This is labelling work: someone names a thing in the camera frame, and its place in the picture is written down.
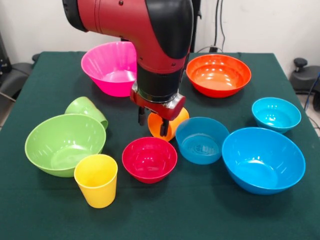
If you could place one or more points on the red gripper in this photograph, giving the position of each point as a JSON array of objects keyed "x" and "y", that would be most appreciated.
[{"x": 160, "y": 108}]

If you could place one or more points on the orange cup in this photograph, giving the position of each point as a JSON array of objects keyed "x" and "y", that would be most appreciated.
[{"x": 155, "y": 127}]

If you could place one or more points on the ribbed blue bowl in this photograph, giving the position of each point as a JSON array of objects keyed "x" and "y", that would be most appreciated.
[{"x": 202, "y": 145}]

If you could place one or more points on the large pink bowl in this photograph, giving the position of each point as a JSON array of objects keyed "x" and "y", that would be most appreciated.
[{"x": 110, "y": 72}]

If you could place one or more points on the green cup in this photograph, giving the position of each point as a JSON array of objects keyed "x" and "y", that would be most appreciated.
[{"x": 85, "y": 107}]

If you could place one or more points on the green bowl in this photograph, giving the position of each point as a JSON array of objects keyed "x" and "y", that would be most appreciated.
[{"x": 62, "y": 147}]

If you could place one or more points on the large blue bowl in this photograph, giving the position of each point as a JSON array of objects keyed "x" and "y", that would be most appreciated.
[{"x": 263, "y": 165}]

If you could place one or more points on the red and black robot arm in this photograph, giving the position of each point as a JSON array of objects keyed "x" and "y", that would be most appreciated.
[{"x": 140, "y": 25}]

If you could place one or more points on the small red bowl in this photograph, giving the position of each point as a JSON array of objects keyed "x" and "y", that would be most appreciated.
[{"x": 150, "y": 160}]

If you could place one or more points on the orange-red bowl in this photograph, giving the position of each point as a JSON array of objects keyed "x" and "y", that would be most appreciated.
[{"x": 218, "y": 77}]

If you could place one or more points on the yellow cup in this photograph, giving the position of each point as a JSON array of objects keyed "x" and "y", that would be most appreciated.
[{"x": 96, "y": 190}]

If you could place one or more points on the dark green table cloth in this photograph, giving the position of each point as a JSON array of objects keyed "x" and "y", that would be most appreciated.
[{"x": 160, "y": 212}]

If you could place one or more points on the small turquoise bowl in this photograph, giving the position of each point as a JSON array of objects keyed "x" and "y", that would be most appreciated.
[{"x": 276, "y": 115}]

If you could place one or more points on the dark equipment box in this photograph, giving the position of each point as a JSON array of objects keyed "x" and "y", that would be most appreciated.
[{"x": 3, "y": 57}]

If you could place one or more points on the black pedestal foot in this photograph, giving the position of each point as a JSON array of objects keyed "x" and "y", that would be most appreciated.
[
  {"x": 305, "y": 77},
  {"x": 17, "y": 75}
]

